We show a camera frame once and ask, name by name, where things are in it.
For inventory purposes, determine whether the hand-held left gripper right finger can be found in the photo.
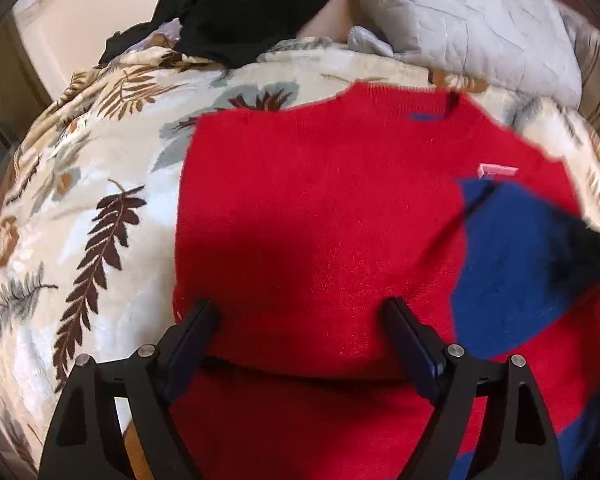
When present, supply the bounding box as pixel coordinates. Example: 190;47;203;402
382;297;566;480

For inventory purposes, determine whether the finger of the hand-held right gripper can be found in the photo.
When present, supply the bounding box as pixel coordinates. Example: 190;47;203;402
540;212;600;285

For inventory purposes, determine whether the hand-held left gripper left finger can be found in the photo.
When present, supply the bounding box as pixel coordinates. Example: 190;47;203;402
39;298;220;480

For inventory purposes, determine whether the red and blue sweater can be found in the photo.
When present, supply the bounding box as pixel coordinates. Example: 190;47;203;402
167;81;600;480

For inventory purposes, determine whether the leaf print blanket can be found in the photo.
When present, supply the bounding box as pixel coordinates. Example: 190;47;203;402
0;37;600;480

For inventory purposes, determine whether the grey quilted pillow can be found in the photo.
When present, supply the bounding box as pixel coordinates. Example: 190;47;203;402
352;0;583;109

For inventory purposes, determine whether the small grey cloth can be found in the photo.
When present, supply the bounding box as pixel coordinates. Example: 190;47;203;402
348;25;396;58

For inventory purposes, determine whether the wooden cabinet with glass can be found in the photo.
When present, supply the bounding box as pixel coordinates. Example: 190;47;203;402
0;10;56;243

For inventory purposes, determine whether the black cloth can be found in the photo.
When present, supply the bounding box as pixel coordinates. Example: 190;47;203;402
99;0;353;69

